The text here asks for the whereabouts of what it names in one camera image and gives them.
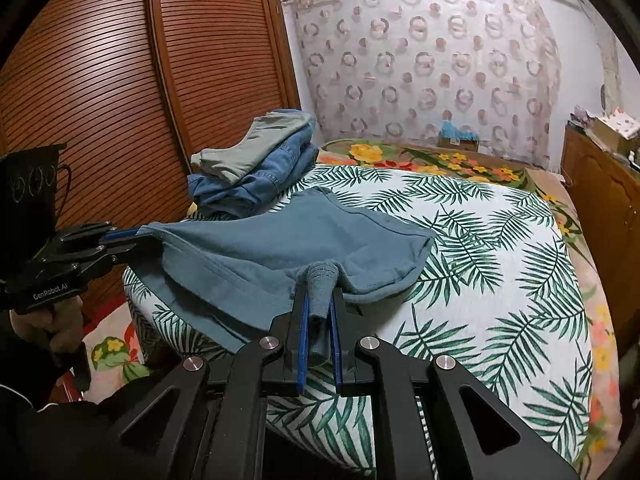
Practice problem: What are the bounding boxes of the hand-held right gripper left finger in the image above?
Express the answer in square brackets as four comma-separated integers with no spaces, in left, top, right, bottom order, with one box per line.
[115,290,308,480]

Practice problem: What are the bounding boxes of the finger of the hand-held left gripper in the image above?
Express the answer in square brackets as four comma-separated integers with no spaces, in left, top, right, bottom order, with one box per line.
[34,237,147,282]
[52,222,144,255]

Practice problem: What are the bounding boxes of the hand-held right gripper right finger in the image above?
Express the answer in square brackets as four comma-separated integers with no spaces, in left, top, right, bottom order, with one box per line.
[331,291,581,480]

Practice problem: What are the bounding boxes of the blue shorts pants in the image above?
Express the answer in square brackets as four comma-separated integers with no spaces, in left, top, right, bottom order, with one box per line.
[136,186,437,367]

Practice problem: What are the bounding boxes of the folded grey pants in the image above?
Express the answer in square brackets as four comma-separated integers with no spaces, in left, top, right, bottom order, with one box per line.
[190,111,313,185]

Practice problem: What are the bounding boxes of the person's left hand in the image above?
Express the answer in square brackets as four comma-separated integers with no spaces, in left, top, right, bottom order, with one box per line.
[10,295,86,362]

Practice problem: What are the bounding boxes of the wooden louvred wardrobe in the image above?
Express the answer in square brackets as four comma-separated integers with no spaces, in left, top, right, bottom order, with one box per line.
[0,0,303,321]

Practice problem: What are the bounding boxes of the bed with palm-leaf sheet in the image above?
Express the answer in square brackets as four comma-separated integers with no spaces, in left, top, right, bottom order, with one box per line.
[122,162,593,476]

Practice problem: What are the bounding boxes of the folded denim jeans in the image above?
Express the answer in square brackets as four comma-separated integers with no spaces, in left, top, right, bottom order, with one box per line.
[187,109,321,213]

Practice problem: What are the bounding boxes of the floral blanket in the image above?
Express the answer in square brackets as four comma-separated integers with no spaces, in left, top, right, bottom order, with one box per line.
[82,137,623,466]

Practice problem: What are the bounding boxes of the cardboard box with blue cloth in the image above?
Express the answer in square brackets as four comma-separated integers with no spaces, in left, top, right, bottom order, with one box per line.
[438,120,481,150]

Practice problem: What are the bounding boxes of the circle patterned curtain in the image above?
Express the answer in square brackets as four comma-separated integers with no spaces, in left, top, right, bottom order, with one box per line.
[292,0,563,168]

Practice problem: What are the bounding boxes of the wooden cabinet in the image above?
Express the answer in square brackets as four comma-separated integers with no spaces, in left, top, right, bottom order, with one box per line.
[560,122,640,311]

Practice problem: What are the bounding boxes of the white dotted box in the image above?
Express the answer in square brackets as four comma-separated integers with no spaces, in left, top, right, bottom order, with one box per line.
[594,109,640,153]

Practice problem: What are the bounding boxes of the white wrapped pipe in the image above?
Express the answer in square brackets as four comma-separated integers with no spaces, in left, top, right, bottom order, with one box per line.
[597,25,622,126]

